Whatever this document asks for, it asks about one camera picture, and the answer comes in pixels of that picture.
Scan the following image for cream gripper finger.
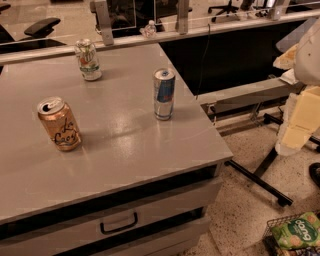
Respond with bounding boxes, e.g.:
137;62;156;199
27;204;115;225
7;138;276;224
275;86;320;156

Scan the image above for silver blue Red Bull can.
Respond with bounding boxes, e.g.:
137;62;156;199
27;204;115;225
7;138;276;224
153;68;175;120

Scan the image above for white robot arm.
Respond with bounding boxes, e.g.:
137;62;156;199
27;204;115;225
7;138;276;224
275;19;320;156

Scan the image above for white green soda can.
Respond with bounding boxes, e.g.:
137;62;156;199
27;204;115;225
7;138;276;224
74;39;102;81

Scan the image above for orange LaCroix can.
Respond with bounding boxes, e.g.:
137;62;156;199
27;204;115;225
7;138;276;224
37;96;81;151

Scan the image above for black metal floor stand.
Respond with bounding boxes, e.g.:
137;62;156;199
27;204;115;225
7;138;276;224
225;114;320;207

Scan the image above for green snack bag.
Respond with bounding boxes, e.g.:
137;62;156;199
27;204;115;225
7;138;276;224
271;212;320;250

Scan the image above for black swivel chair base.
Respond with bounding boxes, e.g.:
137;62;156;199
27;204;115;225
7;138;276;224
207;0;239;23

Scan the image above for small clear plastic bottle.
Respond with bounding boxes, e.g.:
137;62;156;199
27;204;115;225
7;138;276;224
140;20;157;38

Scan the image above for grey cabinet drawer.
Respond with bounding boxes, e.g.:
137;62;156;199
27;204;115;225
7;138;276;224
0;178;222;256

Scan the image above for black office chair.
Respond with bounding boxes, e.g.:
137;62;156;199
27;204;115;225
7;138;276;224
0;0;64;54

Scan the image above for black wire basket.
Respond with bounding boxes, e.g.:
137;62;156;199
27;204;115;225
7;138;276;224
263;210;320;256

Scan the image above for black hanging cable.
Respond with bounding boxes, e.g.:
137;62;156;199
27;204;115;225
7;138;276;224
195;23;212;99

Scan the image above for grey metal divider bracket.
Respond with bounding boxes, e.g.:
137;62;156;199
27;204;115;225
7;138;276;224
90;0;114;46
175;0;189;35

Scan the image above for black drawer handle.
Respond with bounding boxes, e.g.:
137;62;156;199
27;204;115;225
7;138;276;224
99;212;138;235

